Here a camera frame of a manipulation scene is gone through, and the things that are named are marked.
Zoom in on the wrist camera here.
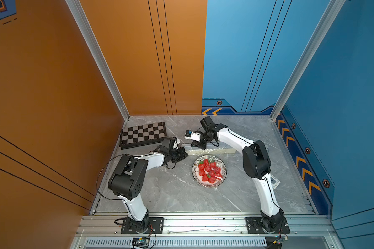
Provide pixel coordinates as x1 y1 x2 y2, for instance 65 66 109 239
173 137 180 149
185 130 202 142

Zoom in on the left circuit board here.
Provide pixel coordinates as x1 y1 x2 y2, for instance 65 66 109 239
131 237 151 249

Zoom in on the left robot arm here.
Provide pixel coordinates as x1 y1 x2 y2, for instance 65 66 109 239
108 137 188 233

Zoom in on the striped ceramic plate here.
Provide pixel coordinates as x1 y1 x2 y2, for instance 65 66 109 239
192 155 228 188

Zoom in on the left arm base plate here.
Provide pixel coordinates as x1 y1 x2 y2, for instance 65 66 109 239
121 217 164 234

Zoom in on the black white chessboard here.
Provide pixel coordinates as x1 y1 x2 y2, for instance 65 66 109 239
119 122 167 149

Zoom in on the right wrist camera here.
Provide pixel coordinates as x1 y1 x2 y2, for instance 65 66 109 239
185 130 202 142

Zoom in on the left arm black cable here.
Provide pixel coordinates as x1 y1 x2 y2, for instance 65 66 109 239
96 154 135 201

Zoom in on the right circuit board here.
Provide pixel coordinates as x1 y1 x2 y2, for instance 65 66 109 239
267 236 289 249

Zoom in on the circuit board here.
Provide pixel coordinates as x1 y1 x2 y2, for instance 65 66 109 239
131 237 151 249
267 236 289 249

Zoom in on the aluminium front rail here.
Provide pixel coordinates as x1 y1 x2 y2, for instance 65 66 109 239
70 213 344 249

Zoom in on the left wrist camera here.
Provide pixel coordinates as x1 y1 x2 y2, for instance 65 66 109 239
173 137 180 149

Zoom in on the red strawberries pile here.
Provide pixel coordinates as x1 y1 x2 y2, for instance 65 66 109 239
193 159 224 186

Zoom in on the cream plastic wrap dispenser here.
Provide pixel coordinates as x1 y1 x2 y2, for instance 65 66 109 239
182 143 236 156

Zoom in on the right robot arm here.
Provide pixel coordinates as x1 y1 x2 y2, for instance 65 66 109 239
185 116 287 233

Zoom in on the small white box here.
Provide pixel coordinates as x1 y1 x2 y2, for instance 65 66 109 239
270 174 280 189

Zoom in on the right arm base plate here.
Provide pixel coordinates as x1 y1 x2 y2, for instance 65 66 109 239
245 217 290 235

